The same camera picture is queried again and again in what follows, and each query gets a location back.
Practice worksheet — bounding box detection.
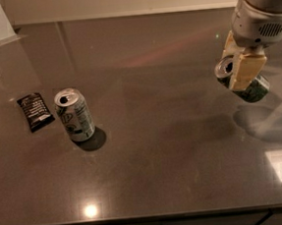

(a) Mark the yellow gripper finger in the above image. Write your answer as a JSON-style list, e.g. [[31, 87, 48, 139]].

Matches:
[[230, 46, 266, 88], [222, 30, 244, 58]]

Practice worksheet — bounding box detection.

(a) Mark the green soda can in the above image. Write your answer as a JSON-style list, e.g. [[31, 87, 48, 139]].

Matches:
[[214, 55, 270, 103]]

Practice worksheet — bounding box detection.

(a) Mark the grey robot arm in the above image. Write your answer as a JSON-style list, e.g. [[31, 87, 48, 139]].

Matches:
[[223, 0, 282, 91]]

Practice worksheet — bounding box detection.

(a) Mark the white soda can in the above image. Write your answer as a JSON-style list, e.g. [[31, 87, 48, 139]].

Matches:
[[54, 88, 95, 141]]

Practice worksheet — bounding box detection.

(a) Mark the black snack packet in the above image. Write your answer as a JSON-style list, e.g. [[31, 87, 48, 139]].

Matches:
[[17, 93, 55, 133]]

